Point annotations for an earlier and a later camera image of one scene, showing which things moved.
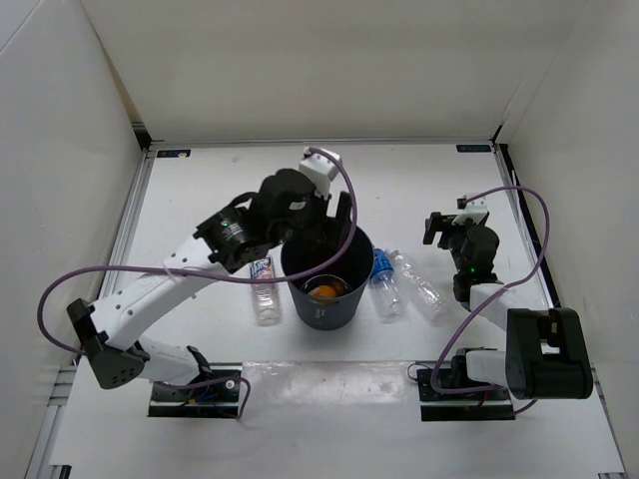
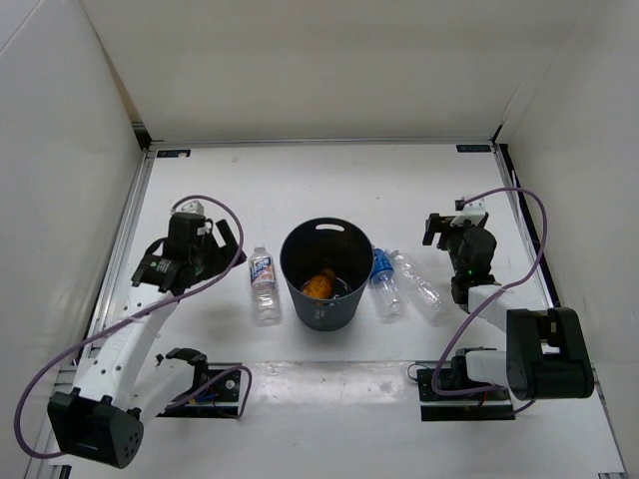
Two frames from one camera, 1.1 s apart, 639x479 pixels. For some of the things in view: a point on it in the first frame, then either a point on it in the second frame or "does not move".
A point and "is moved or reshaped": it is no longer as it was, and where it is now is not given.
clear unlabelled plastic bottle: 422,291 does not move
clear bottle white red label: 265,294 does not move
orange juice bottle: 323,294 is moved or reshaped
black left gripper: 326,229 -> 225,254
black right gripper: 436,224 does not move
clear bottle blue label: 389,297 does not move
